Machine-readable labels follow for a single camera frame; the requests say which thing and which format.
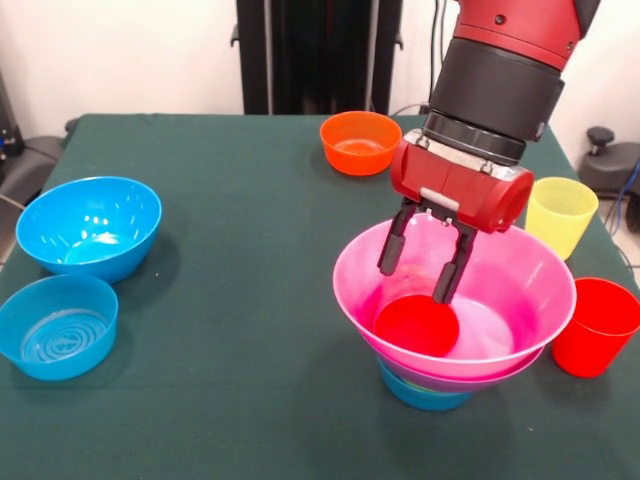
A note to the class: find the dark grey stand base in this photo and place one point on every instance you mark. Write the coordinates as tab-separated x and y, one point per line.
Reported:
30	165
615	165

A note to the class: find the orange bowl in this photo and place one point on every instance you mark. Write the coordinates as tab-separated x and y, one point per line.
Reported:
360	150

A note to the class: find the red cup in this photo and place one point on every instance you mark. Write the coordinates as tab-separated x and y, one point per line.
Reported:
595	345

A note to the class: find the large blue bowl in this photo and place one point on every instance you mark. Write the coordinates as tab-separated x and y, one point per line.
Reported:
90	230

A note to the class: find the green bowl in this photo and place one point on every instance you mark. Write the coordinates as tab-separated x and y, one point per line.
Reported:
417	387

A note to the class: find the yellow cup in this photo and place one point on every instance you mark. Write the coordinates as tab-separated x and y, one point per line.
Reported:
565	220

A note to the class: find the dark green tablecloth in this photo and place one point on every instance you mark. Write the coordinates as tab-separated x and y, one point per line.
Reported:
225	400

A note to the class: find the crimson cup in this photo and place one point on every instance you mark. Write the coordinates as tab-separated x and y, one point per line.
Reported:
415	327

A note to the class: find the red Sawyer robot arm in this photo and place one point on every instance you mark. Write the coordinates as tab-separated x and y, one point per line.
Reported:
500	85

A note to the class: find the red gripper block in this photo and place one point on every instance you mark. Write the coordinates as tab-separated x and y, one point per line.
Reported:
450	180

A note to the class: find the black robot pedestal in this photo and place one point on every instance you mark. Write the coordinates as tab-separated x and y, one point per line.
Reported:
320	50

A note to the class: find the small blue bowl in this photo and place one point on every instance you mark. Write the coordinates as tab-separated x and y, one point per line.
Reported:
430	401
57	330

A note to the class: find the large pink bowl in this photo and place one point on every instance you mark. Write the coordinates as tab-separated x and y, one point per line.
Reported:
525	300

